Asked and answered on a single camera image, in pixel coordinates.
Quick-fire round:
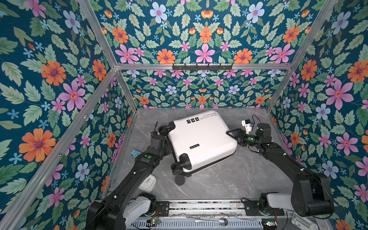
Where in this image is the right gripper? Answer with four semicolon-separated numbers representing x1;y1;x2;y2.
226;130;261;148

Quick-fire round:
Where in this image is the black suitcase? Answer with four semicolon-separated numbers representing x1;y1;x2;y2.
158;110;238;186

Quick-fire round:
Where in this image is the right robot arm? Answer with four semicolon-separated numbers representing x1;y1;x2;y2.
226;123;334;219

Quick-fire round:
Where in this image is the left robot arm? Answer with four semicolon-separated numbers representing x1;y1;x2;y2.
85;134;171;230

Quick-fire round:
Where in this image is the small blue patterned box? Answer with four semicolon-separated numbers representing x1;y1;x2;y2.
130;149;141;158

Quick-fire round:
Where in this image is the white square clock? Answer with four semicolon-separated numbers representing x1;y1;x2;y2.
139;174;157;193

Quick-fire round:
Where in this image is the metal spoon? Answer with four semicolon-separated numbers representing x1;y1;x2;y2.
195;218;229;227

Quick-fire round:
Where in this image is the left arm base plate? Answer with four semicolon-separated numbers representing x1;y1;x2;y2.
149;201;170;217

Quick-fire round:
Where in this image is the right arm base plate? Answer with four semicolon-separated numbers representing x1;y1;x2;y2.
241;197;285;216

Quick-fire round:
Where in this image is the black hook rail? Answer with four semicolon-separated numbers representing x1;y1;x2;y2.
172;63;233;71

